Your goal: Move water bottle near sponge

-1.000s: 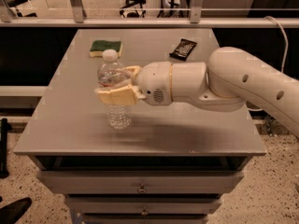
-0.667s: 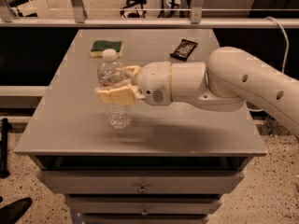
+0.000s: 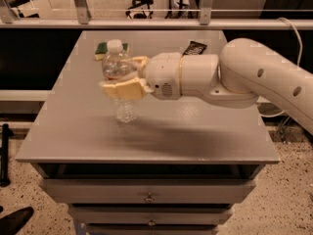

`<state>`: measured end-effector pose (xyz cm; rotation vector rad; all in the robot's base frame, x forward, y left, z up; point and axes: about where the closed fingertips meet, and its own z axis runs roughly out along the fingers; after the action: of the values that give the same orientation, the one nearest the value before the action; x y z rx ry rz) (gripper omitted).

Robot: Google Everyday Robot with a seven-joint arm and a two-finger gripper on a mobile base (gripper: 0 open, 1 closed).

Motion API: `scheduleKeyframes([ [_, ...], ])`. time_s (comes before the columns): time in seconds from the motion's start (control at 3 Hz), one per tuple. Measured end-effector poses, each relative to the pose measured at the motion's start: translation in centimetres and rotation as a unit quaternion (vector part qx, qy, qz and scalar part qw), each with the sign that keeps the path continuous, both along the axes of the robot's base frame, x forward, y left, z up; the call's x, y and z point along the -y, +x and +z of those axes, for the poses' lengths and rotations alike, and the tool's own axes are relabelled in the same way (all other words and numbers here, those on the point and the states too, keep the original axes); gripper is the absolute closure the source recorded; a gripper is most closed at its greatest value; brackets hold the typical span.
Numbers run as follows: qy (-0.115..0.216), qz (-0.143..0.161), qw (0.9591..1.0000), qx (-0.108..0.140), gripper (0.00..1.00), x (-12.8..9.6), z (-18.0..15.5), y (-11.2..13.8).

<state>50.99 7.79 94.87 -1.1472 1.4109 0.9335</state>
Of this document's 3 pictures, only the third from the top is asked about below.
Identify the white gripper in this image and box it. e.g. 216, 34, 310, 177
100, 53, 181, 100

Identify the clear plastic water bottle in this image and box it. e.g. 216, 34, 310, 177
102, 39, 137, 123

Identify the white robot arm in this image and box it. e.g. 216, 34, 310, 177
100, 38, 313, 133

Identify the green and yellow sponge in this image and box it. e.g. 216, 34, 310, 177
95, 42, 129, 61

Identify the dark candy bar wrapper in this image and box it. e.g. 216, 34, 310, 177
184, 41, 207, 55

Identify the black office chair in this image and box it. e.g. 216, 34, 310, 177
125, 0, 154, 19

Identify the metal railing bar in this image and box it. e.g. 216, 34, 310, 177
0, 18, 313, 30

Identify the grey drawer cabinet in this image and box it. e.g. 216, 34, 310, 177
17, 31, 279, 235

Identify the top grey drawer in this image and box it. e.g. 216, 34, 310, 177
40, 179, 256, 204

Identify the grey drawer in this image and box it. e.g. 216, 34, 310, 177
69, 205, 233, 225
40, 179, 256, 204

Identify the black pole stand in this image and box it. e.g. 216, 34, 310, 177
0, 123, 14, 187

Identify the white cable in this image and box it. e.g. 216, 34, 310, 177
257, 17, 304, 118

